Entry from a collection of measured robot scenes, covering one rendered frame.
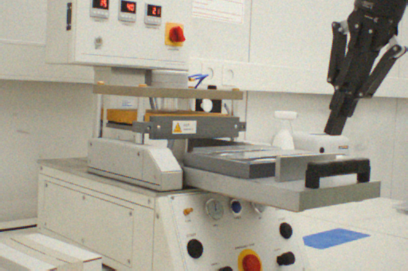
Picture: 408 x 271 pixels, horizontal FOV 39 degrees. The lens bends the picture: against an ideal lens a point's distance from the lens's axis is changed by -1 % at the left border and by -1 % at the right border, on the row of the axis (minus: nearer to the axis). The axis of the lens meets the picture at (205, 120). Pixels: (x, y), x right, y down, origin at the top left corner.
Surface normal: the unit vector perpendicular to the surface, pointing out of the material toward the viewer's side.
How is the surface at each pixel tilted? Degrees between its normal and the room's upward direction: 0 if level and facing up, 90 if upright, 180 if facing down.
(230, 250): 65
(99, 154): 90
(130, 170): 90
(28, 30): 90
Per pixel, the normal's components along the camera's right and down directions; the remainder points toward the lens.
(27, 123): 0.71, 0.07
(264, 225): 0.62, -0.36
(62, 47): -0.75, 0.00
